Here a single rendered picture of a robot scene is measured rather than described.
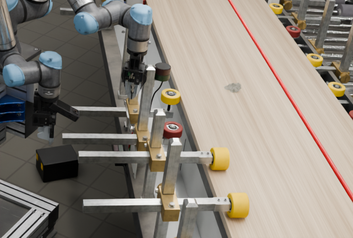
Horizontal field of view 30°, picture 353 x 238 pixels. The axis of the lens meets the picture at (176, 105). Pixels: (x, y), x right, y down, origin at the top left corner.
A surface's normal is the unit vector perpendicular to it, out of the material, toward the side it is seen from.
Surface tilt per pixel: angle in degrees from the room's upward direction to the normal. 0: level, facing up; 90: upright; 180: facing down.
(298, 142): 0
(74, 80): 0
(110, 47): 0
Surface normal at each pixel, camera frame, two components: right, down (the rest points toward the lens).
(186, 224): 0.18, 0.53
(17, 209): 0.14, -0.85
